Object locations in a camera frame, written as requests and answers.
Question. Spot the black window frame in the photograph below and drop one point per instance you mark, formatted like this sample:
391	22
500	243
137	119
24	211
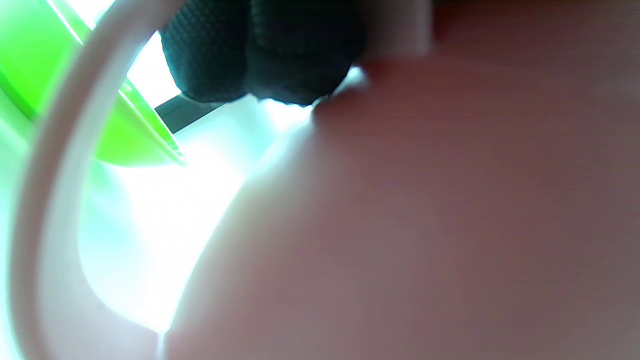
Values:
180	112

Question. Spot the pink plastic salad bowl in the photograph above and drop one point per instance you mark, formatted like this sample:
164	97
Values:
400	225

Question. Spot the small green plastic bowl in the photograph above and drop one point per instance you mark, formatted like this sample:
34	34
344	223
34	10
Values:
132	140

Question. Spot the person's left hand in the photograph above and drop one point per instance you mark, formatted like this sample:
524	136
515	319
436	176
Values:
260	50

